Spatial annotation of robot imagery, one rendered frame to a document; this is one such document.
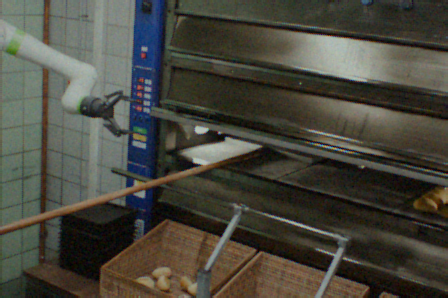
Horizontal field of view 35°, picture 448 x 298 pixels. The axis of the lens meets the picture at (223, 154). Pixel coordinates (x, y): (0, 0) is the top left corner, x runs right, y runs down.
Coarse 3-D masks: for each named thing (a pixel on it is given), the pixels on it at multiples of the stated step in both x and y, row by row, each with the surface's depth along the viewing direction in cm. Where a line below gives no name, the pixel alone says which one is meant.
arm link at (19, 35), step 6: (6, 24) 302; (6, 30) 300; (12, 30) 302; (18, 30) 304; (6, 36) 300; (12, 36) 301; (18, 36) 302; (6, 42) 301; (12, 42) 301; (18, 42) 302; (6, 48) 303; (12, 48) 303; (18, 48) 303; (12, 54) 306
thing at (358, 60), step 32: (192, 32) 340; (224, 32) 330; (256, 32) 321; (288, 32) 313; (320, 32) 304; (256, 64) 317; (288, 64) 310; (320, 64) 302; (352, 64) 294; (384, 64) 287; (416, 64) 280
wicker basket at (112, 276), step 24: (144, 240) 351; (168, 240) 362; (192, 240) 354; (216, 240) 347; (120, 264) 341; (144, 264) 356; (168, 264) 360; (192, 264) 353; (216, 264) 345; (240, 264) 325; (120, 288) 342; (144, 288) 315; (216, 288) 312
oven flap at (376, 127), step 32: (192, 96) 344; (224, 96) 335; (256, 96) 326; (288, 96) 317; (320, 96) 309; (288, 128) 312; (320, 128) 306; (352, 128) 299; (384, 128) 292; (416, 128) 285
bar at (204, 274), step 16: (128, 176) 327; (144, 176) 323; (176, 192) 312; (192, 192) 307; (240, 208) 292; (288, 224) 281; (304, 224) 278; (224, 240) 289; (336, 240) 270; (336, 256) 267; (208, 272) 282; (208, 288) 284; (320, 288) 261
